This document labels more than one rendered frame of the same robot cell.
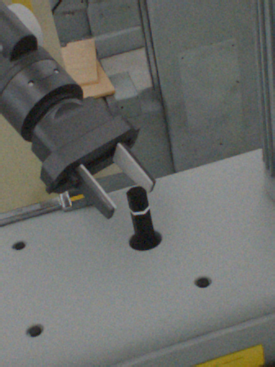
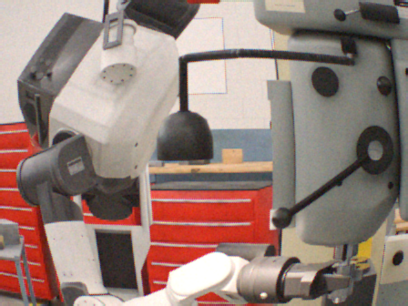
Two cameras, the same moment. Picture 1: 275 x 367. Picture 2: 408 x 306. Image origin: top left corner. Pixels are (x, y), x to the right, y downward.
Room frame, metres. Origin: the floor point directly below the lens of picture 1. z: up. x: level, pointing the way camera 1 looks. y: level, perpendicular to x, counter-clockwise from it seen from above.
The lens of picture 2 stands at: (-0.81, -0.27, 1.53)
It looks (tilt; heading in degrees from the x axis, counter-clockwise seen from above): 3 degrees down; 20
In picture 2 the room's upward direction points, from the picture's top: 2 degrees counter-clockwise
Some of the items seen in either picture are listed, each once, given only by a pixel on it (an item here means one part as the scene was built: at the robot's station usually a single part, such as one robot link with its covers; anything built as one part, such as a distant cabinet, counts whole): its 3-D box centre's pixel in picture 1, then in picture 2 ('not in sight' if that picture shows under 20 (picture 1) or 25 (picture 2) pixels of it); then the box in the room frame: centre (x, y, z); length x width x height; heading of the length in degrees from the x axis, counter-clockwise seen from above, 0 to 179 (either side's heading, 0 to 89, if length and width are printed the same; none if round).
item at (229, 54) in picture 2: not in sight; (213, 55); (0.40, 0.15, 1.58); 0.17 x 0.01 x 0.01; 46
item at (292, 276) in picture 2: not in sight; (298, 281); (0.62, 0.09, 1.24); 0.13 x 0.12 x 0.10; 165
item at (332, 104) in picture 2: not in sight; (352, 136); (0.59, 0.00, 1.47); 0.21 x 0.19 x 0.32; 9
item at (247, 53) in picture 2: not in sight; (301, 56); (0.39, 0.03, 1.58); 0.17 x 0.01 x 0.01; 122
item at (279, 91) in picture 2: not in sight; (285, 154); (0.58, 0.11, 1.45); 0.04 x 0.04 x 0.21; 9
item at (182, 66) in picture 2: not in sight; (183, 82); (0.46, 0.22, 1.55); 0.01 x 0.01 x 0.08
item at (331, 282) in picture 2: not in sight; (333, 283); (0.57, 0.01, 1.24); 0.06 x 0.02 x 0.03; 75
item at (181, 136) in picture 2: not in sight; (184, 134); (0.46, 0.22, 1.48); 0.07 x 0.07 x 0.06
